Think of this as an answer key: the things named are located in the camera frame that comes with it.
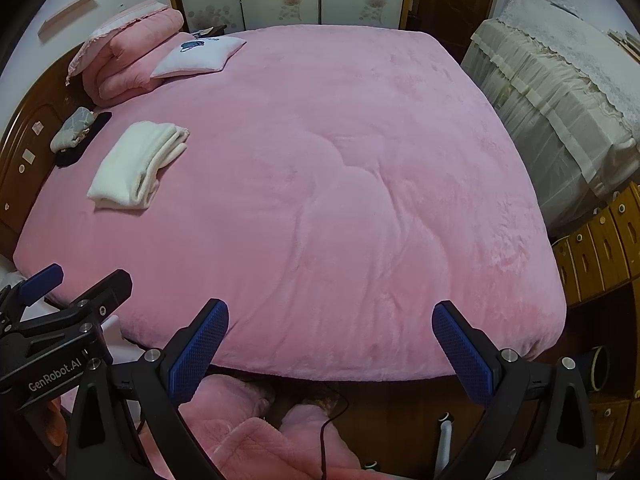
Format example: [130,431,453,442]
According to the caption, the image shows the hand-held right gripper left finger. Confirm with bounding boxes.
[65,298,231,480]

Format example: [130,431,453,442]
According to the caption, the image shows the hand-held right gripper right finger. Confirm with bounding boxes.
[431,301,599,480]

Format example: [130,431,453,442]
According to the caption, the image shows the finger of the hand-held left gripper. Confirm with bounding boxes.
[0,263,65,322]
[15,268,134,340]

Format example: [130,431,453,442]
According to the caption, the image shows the white fuzzy garment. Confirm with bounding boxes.
[87,120,191,211]

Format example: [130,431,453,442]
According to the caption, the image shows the white bed sheet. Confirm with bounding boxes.
[0,255,28,292]

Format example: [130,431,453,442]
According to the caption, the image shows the white metal tube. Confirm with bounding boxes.
[434,412,457,467]

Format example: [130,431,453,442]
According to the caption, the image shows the black flat item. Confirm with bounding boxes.
[53,111,112,169]

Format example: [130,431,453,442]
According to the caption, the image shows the dark round container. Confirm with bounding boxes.
[574,344,613,394]

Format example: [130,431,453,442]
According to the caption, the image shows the brown wooden headboard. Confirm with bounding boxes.
[0,42,97,262]

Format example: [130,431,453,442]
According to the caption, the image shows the grey patterned cloth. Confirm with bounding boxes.
[50,107,99,153]

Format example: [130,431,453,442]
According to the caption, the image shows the small wooden cabinet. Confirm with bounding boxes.
[585,395,638,472]

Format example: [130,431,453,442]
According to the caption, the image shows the yellow wooden drawer chest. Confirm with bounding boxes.
[549,182,640,307]

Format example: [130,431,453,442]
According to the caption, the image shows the pink plush bed blanket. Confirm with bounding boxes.
[12,27,569,384]

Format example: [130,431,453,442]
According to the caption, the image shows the folded pink quilt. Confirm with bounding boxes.
[66,1,187,109]

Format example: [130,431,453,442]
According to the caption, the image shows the white pillow with blue print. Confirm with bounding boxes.
[149,36,247,80]

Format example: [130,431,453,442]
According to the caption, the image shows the dark bedside items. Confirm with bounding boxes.
[192,24,229,41]

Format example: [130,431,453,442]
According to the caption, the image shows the cream lace-covered furniture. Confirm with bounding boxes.
[460,0,640,234]

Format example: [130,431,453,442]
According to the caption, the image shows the brown wooden door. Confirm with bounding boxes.
[404,0,504,59]

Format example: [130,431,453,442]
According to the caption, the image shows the black cable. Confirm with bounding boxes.
[319,391,352,480]

